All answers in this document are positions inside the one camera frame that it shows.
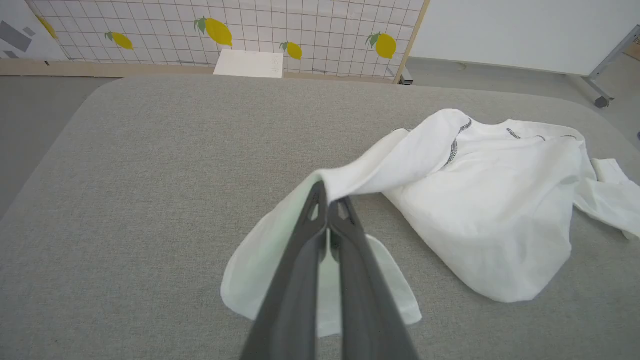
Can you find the white partition board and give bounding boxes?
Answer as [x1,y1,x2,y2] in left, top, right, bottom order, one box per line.
[409,0,640,77]

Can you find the white long-sleeve shirt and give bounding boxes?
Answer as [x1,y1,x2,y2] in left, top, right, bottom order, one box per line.
[220,108,640,339]

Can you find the grey upholstered work surface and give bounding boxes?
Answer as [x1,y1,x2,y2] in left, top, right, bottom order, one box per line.
[0,74,640,360]

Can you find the white rectangular box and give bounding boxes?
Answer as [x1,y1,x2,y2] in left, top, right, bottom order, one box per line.
[213,48,285,80]

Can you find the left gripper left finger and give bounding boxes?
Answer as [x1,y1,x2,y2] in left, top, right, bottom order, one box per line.
[240,180,331,360]

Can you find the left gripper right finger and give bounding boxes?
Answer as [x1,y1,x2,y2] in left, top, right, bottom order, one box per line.
[328,196,421,360]

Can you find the lemon print grid panel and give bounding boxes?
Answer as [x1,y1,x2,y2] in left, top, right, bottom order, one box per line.
[25,0,431,85]

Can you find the white panel grey shapes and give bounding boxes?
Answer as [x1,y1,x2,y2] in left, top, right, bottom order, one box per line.
[0,0,69,62]

